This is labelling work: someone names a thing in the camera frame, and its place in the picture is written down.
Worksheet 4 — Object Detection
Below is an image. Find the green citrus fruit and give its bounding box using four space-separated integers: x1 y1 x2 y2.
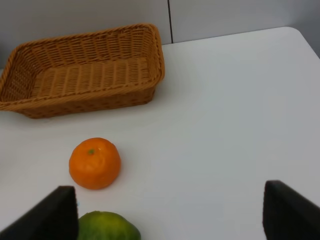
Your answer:
77 211 142 240

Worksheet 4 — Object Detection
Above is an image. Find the tan wicker basket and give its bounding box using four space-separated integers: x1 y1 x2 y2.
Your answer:
0 23 165 119

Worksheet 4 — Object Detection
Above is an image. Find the orange mandarin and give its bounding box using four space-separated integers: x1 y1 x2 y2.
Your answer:
68 137 122 190

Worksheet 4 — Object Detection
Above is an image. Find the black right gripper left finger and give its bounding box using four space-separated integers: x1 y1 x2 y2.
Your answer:
0 186 79 240

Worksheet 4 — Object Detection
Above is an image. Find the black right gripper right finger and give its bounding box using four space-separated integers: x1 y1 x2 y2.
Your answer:
262 180 320 240

